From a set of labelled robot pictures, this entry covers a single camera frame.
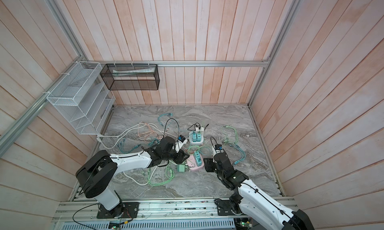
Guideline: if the green charger plug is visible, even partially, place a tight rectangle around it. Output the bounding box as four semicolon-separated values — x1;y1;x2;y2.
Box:
177;164;189;173

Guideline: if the teal charger plug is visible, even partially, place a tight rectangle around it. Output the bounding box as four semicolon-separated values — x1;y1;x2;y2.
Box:
194;150;203;167

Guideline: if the pink power strip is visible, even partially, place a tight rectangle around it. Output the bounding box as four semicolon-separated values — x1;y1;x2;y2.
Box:
187;155;205;172

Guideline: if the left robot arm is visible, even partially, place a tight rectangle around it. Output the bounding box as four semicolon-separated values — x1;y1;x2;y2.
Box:
76;135;189;211

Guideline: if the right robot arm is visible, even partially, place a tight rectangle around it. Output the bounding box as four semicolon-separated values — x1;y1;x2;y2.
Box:
204;153;314;230

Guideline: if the white power strip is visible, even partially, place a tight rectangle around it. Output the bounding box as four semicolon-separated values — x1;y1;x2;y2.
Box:
189;127;205;146

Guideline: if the black mesh basket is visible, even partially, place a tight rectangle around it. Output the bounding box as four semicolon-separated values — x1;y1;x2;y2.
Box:
101;63;160;91

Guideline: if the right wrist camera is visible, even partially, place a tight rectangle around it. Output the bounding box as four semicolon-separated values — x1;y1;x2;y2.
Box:
213;144;224;156

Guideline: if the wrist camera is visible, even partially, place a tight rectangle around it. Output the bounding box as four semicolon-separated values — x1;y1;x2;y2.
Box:
175;135;188;153
213;144;224;156

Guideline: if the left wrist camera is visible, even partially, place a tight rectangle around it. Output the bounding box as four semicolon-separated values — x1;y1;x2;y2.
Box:
175;135;188;153

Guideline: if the light green usb cable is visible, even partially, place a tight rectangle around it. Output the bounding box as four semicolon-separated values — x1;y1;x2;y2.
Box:
143;163;176;187

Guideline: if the green multi-head cable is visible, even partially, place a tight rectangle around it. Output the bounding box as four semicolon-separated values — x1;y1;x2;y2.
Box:
221;125;247;165

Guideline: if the orange usb cable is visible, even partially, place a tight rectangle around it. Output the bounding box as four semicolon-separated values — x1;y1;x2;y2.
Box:
137;121;164;142

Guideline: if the teal usb cable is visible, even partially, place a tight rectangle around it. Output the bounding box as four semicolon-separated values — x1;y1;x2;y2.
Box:
158;113;174;127

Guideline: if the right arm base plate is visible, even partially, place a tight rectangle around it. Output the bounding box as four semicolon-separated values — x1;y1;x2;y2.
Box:
214;199;245;216

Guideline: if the white power cord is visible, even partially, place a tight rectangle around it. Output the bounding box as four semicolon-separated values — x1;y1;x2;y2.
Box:
96;121;181;186

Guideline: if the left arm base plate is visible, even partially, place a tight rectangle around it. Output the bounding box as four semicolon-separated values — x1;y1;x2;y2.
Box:
97;202;140;219

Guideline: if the white wire mesh shelf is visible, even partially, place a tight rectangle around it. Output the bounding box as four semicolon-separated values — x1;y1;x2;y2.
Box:
47;62;115;135

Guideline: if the aluminium frame rail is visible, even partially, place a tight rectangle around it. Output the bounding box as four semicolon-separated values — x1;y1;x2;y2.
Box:
97;60;269;67

